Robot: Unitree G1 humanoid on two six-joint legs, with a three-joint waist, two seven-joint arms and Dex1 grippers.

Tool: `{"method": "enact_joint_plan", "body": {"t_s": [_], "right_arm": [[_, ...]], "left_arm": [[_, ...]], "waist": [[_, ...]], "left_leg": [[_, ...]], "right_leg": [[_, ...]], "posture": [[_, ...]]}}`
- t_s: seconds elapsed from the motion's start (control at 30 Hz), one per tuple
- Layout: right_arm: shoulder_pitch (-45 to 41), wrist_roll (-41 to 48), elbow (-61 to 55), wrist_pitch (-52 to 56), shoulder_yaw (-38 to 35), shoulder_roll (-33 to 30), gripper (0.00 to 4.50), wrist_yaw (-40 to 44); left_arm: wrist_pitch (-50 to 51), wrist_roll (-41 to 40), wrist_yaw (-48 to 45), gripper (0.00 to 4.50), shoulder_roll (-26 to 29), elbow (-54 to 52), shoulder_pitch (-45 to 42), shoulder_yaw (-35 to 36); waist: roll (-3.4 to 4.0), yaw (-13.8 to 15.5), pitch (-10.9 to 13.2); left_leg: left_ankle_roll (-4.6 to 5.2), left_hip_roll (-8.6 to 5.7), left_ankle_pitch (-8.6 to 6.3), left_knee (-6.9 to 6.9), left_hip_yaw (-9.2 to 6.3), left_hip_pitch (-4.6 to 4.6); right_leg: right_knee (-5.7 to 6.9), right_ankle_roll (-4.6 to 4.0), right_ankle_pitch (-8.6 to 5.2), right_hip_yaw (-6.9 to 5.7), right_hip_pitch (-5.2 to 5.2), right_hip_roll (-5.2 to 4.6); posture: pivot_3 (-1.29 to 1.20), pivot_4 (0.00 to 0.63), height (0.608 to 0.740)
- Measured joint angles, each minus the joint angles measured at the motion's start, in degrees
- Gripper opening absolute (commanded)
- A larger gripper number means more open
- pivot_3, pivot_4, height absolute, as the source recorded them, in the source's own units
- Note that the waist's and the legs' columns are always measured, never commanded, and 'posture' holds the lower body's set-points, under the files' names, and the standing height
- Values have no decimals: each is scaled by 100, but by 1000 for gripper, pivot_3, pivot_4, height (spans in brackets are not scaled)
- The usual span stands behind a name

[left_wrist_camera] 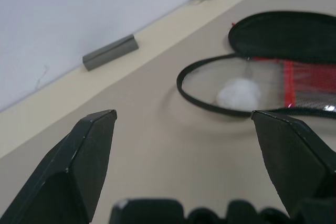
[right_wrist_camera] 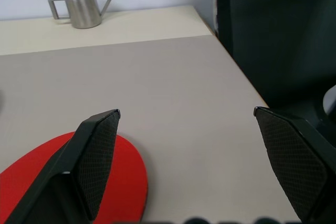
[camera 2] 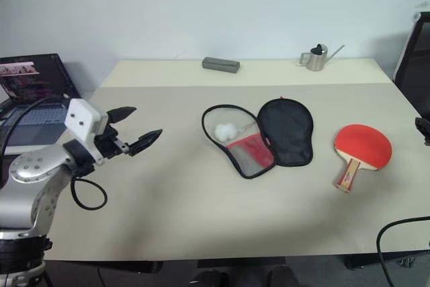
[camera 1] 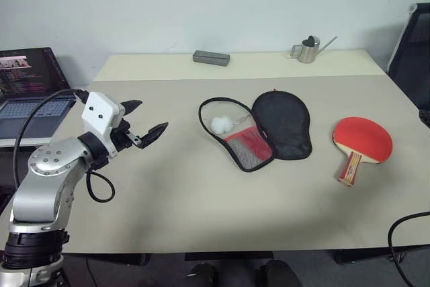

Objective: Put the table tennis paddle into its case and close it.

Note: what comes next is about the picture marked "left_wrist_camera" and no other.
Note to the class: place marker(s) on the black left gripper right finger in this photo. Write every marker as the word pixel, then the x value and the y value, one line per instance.
pixel 288 155

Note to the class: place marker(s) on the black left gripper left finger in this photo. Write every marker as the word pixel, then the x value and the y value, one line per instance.
pixel 78 161

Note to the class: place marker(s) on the white fluffy pompom zipper pull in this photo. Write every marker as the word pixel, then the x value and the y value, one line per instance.
pixel 239 95

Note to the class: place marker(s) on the black and red paddle case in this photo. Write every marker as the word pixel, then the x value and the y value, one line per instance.
pixel 283 35

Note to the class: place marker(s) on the grey rectangular box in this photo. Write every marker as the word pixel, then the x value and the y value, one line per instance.
pixel 110 52

